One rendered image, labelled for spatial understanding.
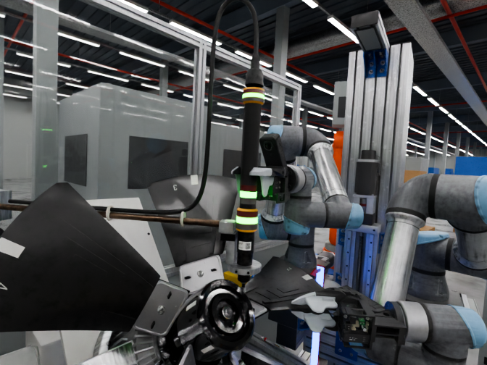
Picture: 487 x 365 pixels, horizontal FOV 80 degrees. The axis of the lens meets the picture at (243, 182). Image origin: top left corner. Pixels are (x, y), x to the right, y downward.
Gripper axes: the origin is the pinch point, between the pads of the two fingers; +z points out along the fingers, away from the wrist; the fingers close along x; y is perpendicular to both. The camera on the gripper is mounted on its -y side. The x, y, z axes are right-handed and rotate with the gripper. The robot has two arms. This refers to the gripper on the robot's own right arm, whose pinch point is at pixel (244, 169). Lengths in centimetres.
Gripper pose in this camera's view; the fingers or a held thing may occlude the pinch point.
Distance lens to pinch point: 57.6
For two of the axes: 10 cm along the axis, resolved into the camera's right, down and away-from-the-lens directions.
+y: -0.5, 10.0, 0.5
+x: -8.5, -0.7, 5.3
